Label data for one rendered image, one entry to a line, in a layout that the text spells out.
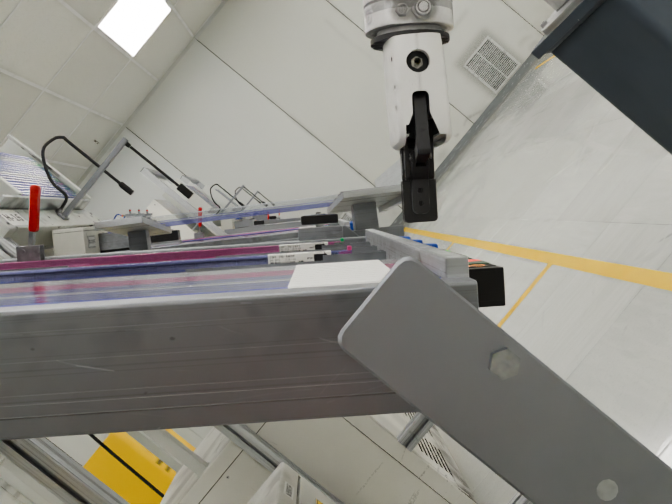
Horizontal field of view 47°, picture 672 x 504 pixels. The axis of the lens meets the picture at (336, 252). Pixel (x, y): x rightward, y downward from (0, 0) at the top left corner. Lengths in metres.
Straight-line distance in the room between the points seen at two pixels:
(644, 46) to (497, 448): 0.91
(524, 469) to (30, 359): 0.23
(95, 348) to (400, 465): 1.58
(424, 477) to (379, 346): 1.62
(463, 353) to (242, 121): 8.25
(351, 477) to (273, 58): 7.04
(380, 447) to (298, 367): 1.54
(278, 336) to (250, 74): 8.26
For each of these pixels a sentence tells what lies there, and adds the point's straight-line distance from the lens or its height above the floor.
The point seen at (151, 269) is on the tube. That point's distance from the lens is 0.76.
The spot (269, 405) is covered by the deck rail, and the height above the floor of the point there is 0.76.
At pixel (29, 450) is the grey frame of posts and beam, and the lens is 1.19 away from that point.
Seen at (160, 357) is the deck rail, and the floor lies 0.81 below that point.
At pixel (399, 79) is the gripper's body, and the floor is 0.82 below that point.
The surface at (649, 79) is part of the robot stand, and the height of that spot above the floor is 0.55.
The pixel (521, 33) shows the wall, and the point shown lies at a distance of 8.95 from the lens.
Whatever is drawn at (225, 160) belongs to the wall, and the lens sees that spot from 8.54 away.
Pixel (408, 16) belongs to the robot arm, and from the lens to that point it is 0.74.
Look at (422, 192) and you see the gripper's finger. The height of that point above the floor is 0.73.
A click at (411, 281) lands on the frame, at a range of 0.33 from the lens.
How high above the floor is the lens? 0.80
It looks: 3 degrees down
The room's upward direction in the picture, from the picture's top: 51 degrees counter-clockwise
